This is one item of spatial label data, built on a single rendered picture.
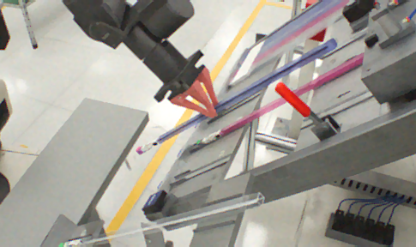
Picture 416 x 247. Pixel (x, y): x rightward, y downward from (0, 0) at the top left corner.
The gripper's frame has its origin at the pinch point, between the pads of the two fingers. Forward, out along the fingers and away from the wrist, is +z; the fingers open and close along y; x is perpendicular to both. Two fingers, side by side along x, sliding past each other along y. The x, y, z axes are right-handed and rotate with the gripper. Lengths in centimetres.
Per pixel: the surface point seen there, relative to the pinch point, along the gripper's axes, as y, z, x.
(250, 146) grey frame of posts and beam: 60, 45, 59
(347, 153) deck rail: -9.5, 10.9, -21.8
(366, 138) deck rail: -9.5, 9.7, -25.4
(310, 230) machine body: 5.5, 41.1, 10.2
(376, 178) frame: 24, 48, -2
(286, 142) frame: 60, 50, 44
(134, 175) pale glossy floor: 43, 25, 111
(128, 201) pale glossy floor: 29, 29, 107
